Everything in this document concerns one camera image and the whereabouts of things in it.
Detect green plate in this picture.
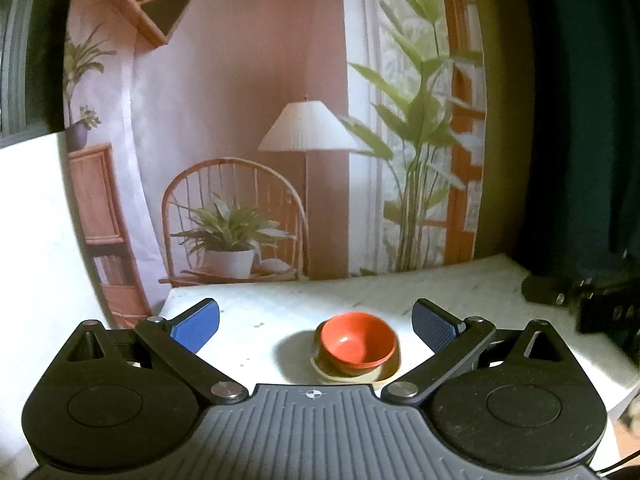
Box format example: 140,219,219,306
312,326,403,384

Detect red bowl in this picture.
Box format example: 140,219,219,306
320,312,398,376

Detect floral checked tablecloth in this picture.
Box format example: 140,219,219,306
0,252,640,480

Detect printed room backdrop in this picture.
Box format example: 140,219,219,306
63,0,486,327

